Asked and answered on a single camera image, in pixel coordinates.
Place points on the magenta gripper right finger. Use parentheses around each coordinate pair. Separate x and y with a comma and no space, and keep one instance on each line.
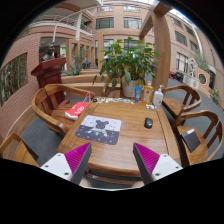
(153,166)

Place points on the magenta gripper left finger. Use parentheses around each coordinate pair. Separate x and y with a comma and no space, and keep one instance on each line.
(70,166)

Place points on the black computer mouse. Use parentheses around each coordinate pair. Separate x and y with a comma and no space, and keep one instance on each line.
(148,123)

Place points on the bear print mouse pad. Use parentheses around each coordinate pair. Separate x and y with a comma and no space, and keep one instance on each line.
(99,129)

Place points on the black notebook on chair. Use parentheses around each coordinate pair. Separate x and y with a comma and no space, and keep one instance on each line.
(191,139)

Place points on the wooden chair near left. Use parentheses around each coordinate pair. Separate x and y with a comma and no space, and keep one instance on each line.
(22,153)

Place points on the red and white bag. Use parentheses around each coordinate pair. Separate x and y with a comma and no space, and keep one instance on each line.
(76,110)

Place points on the wooden armchair near right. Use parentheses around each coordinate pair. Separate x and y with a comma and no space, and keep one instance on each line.
(211,140)

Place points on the wooden armchair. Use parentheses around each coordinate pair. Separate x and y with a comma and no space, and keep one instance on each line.
(211,140)
(175,107)
(46,106)

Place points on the wooden armchair left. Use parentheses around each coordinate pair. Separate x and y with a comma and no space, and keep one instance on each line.
(46,106)

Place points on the white pump bottle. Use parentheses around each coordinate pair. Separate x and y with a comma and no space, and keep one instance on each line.
(158,97)

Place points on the yellow bottle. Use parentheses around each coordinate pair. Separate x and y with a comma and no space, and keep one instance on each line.
(147,94)

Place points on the wooden armchair far right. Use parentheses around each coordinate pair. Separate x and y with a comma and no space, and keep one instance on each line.
(175,107)

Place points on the blue tube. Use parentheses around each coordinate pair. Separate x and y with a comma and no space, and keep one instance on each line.
(138,90)

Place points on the white plant pot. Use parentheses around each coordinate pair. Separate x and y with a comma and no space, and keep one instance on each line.
(129,88)

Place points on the wooden chair behind table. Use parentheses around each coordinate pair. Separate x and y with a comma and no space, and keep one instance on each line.
(112,92)

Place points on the green potted plant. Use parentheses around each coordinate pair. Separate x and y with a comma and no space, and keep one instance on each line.
(128,64)

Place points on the dark bust statue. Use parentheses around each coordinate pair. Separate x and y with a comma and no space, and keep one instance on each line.
(49,52)

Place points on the dark red wooden pedestal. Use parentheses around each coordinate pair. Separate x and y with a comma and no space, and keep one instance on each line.
(49,72)

